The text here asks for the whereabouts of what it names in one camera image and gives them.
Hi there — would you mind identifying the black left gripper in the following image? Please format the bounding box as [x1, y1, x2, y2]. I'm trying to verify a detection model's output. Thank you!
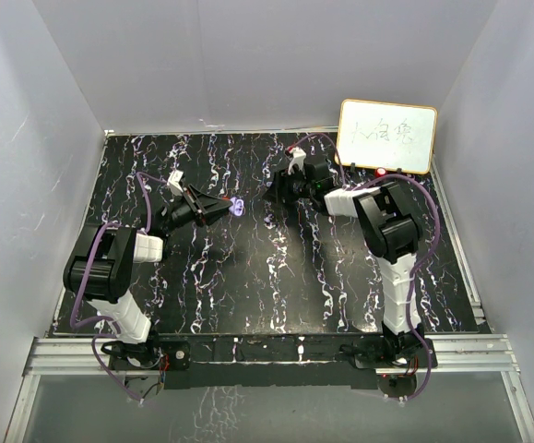
[161, 185, 233, 234]

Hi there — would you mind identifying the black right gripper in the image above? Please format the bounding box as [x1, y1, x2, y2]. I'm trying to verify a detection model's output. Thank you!
[264, 164, 315, 205]

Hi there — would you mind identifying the purple charging case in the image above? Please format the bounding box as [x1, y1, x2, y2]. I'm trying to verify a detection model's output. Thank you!
[229, 197, 245, 217]

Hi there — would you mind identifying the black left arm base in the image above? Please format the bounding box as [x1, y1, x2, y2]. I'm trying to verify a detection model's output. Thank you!
[101, 335, 191, 372]

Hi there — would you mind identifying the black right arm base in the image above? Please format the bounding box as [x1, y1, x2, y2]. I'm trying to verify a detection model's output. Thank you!
[339, 333, 438, 370]

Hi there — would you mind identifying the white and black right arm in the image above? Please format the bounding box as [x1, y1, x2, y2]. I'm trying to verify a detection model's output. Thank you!
[264, 160, 429, 366]

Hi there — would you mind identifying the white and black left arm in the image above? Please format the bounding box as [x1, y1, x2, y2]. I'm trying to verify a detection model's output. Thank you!
[63, 186, 235, 368]

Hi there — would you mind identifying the red emergency button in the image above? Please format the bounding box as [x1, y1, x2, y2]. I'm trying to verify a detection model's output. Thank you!
[374, 168, 387, 178]

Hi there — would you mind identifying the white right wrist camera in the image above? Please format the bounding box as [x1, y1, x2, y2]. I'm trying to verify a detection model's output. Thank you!
[286, 147, 306, 175]

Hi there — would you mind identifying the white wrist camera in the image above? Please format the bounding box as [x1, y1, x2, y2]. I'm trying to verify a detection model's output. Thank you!
[286, 147, 306, 175]
[167, 169, 184, 196]

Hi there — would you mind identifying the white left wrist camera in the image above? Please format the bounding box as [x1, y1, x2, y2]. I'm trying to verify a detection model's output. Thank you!
[167, 169, 184, 196]

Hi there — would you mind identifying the white board yellow frame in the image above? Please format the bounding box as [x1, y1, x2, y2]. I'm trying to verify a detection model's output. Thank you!
[335, 99, 438, 174]

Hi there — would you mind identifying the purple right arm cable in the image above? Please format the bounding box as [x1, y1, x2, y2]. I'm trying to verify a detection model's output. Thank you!
[293, 132, 443, 407]

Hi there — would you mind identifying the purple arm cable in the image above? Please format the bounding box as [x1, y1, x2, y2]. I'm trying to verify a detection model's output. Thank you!
[71, 171, 175, 407]
[293, 132, 443, 407]

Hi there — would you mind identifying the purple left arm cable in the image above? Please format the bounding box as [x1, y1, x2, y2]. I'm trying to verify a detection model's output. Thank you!
[71, 171, 175, 407]

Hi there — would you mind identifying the aluminium front rail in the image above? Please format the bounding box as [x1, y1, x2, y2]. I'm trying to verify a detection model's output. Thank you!
[23, 333, 520, 376]

